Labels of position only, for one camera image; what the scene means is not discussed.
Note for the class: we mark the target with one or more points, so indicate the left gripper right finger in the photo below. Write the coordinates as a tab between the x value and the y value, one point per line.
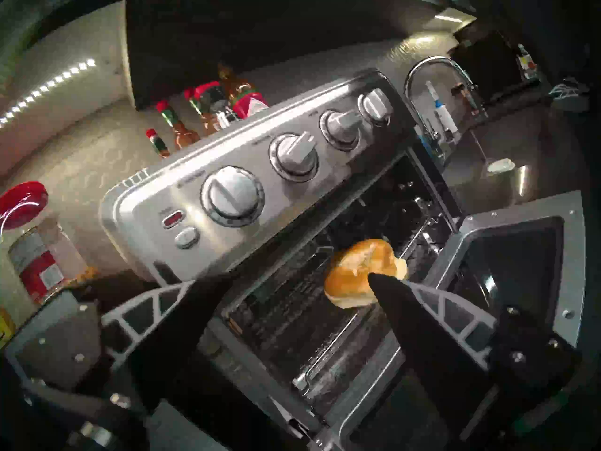
422	335

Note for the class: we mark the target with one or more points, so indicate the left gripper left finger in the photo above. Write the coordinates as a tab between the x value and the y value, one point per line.
164	342

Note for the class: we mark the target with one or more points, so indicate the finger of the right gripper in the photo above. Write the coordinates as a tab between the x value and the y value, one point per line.
570	104
568	88

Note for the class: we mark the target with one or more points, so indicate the golden bagel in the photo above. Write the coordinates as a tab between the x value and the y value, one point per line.
361	267

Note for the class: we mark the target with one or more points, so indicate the stainless steel toaster oven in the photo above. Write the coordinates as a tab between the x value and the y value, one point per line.
155	196

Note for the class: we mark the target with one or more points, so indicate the oven toast timer knob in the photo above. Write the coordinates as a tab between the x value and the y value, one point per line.
375	107

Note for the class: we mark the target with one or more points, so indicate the oven temperature knob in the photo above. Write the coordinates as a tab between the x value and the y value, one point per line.
295	156

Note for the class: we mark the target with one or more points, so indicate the oven function knob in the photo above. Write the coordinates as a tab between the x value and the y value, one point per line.
342	129

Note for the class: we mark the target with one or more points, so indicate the black coffee machine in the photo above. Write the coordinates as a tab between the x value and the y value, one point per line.
493	65

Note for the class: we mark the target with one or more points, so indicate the white lid paper coffee cup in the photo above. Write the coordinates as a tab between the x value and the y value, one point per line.
501	166

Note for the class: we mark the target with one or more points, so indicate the glass french press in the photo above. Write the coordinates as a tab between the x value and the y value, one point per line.
467	97

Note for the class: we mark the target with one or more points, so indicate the white bottle blue cap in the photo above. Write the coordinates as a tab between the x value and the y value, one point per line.
443	114

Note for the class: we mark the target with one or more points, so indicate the red lid plastic snack jar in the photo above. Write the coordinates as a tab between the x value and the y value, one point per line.
42	262

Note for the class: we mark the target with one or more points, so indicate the blue dish soap bottle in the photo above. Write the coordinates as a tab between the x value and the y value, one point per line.
428	144

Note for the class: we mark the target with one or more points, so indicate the chrome gooseneck faucet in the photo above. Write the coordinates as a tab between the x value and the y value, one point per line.
413	79

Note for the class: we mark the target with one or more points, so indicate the small red hot sauce bottle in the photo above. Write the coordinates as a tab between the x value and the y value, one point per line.
158	144

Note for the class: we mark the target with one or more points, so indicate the green neck hot sauce bottle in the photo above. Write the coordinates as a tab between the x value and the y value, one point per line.
181	133
206	121

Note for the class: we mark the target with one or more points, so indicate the large Tabasco sauce bottle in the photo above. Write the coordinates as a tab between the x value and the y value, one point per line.
249	102

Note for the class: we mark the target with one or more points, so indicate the LED light strip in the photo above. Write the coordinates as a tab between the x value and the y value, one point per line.
42	88

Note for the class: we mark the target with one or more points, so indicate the dark wall shelf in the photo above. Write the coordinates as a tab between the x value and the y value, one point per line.
258	32

